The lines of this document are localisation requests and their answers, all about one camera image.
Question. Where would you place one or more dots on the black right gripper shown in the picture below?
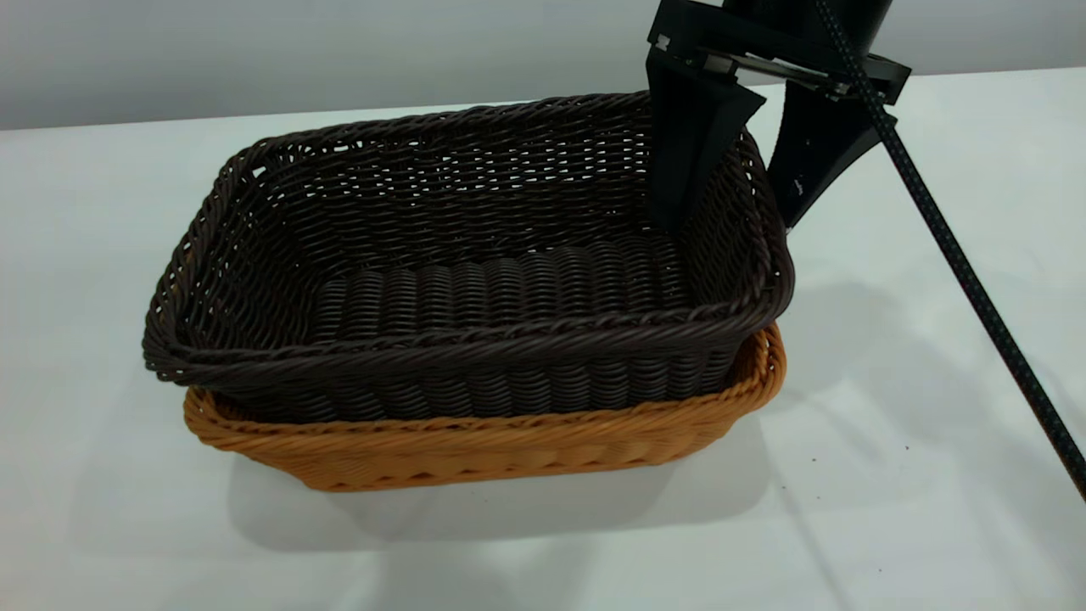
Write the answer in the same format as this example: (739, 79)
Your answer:
(704, 34)

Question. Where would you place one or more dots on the light brown wicker basket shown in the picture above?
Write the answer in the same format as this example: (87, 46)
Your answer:
(475, 454)

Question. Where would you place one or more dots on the dark brown wicker basket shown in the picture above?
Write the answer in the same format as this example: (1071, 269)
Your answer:
(475, 373)

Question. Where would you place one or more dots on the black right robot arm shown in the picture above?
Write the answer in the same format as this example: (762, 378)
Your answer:
(806, 21)

